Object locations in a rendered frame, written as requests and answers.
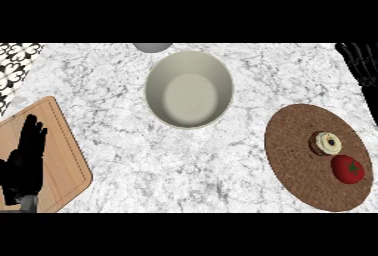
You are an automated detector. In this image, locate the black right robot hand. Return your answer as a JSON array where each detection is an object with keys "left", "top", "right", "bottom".
[{"left": 336, "top": 42, "right": 378, "bottom": 125}]

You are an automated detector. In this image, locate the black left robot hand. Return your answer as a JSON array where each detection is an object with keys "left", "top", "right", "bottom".
[{"left": 0, "top": 114, "right": 51, "bottom": 206}]

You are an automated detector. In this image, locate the cream frosted cupcake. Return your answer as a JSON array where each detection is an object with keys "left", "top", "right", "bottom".
[{"left": 309, "top": 130, "right": 345, "bottom": 157}]

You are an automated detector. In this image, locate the round brown placemat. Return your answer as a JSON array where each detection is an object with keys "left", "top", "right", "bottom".
[{"left": 265, "top": 103, "right": 374, "bottom": 213}]

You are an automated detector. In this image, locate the pale cream bowl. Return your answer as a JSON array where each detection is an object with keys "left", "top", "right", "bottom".
[{"left": 144, "top": 50, "right": 235, "bottom": 130}]

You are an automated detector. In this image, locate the wooden cutting board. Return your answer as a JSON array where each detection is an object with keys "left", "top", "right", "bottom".
[{"left": 0, "top": 95, "right": 95, "bottom": 214}]

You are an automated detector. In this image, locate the red tomato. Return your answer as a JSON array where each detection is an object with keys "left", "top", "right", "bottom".
[{"left": 330, "top": 154, "right": 367, "bottom": 185}]

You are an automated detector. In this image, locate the grey round object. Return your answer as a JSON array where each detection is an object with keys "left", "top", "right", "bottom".
[{"left": 132, "top": 42, "right": 175, "bottom": 54}]

